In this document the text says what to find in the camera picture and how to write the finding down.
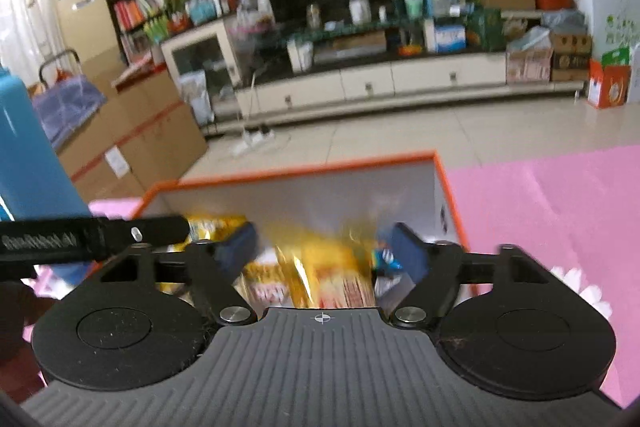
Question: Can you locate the white power strip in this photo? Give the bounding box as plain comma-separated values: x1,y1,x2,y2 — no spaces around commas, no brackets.
231,130,276,157

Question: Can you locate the orange cardboard box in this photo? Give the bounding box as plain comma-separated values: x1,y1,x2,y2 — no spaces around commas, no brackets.
134,152,466,319

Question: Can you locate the blue thermos jug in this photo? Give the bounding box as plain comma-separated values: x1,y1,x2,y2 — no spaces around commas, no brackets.
0,69,90,221

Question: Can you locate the pink flowered tablecloth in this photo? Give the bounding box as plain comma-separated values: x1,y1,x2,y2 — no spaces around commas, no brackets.
24,165,639,426

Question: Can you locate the large cardboard boxes stack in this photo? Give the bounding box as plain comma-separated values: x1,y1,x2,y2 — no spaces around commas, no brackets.
58,49,207,202

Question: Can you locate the white tv cabinet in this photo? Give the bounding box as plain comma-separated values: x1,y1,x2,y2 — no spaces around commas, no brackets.
207,50,587,135

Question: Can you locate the white glass door cabinet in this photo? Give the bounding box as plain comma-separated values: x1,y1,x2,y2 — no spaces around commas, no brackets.
160,20,242,127

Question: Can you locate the gold clear cake packet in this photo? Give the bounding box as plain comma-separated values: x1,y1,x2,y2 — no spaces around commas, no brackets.
265,223,378,309

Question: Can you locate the yellow kaka fries packet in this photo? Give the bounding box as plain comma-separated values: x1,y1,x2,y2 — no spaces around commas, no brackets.
243,261,293,309

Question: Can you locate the blue cookie packet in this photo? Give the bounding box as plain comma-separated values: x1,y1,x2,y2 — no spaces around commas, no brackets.
371,237,404,274

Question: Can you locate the yellow egg cake packet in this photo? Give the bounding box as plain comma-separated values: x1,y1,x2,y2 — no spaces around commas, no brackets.
167,215,247,253

